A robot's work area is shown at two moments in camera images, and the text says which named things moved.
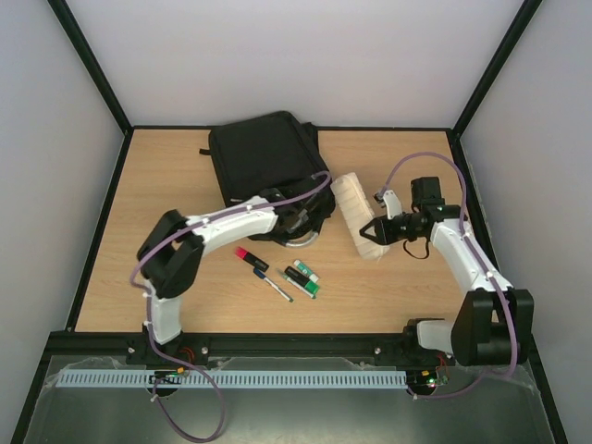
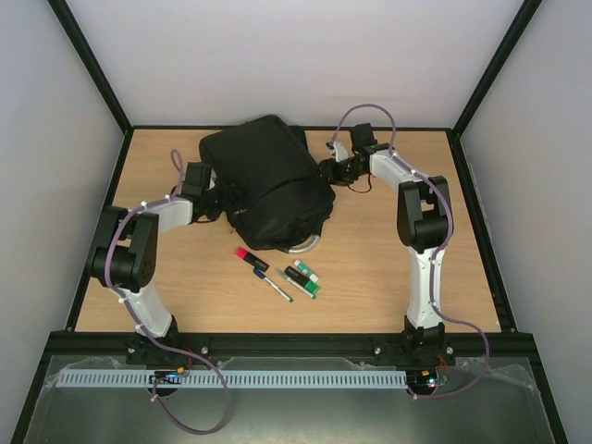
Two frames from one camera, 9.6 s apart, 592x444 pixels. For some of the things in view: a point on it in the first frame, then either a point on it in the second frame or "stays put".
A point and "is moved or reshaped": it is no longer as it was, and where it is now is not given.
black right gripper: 386,228 → 328,171
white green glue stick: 306,271 stays put
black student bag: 266,157 is moved or reshaped
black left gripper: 303,220 → 215,214
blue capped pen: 262,275 stays put
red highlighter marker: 243,254 stays put
